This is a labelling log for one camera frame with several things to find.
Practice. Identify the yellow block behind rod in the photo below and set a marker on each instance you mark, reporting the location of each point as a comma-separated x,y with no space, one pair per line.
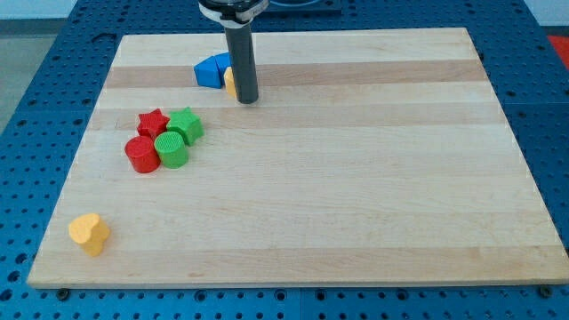
229,82

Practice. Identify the yellow heart block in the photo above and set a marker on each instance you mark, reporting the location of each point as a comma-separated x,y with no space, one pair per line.
89,232

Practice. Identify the green star block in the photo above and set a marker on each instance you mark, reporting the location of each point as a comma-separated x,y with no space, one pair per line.
187,124

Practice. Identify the wooden board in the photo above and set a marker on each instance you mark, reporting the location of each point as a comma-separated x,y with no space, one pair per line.
372,158

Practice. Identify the blue cube block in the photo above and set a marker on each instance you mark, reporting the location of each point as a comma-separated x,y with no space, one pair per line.
223,62

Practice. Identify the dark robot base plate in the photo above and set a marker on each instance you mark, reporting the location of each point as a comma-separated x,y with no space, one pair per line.
303,6

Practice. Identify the green cylinder block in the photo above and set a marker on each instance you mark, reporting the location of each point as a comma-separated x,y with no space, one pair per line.
171,150

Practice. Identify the red star block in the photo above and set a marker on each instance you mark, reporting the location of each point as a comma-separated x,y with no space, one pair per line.
152,124

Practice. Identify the robot arm flange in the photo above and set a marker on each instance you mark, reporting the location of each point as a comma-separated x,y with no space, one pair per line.
232,13

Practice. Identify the blue triangular block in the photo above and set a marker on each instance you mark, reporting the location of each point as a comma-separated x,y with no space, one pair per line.
207,73

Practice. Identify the red cylinder block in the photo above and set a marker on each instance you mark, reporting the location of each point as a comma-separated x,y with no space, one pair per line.
142,155

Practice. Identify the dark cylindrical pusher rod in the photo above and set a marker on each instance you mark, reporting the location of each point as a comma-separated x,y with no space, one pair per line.
241,52

